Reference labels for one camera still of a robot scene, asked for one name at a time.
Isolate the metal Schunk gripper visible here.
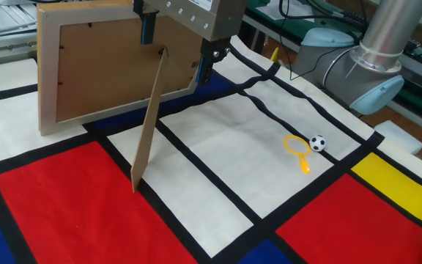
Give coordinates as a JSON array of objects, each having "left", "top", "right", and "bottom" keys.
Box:
[{"left": 133, "top": 0, "right": 248, "bottom": 85}]

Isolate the white paper sheet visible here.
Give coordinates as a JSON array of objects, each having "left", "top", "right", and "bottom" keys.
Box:
[{"left": 256, "top": 0, "right": 314, "bottom": 21}]

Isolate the small toy soccer ball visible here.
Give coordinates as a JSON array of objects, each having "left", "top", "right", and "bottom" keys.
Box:
[{"left": 308, "top": 134, "right": 327, "bottom": 153}]

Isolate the yellow toy magnifying glass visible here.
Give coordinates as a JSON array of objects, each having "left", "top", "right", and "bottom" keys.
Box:
[{"left": 283, "top": 134, "right": 311, "bottom": 175}]

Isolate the Mondrian pattern cloth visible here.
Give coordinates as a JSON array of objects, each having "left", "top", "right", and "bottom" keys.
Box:
[{"left": 0, "top": 34, "right": 422, "bottom": 264}]

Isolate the black computer keyboard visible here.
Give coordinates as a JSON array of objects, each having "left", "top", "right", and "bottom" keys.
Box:
[{"left": 403, "top": 36, "right": 421, "bottom": 53}]

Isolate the white foam block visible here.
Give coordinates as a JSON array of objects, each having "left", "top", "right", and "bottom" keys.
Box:
[{"left": 374, "top": 120, "right": 422, "bottom": 155}]

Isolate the picture frame with cardboard stand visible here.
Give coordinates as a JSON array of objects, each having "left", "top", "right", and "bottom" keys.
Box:
[{"left": 37, "top": 0, "right": 204, "bottom": 194}]

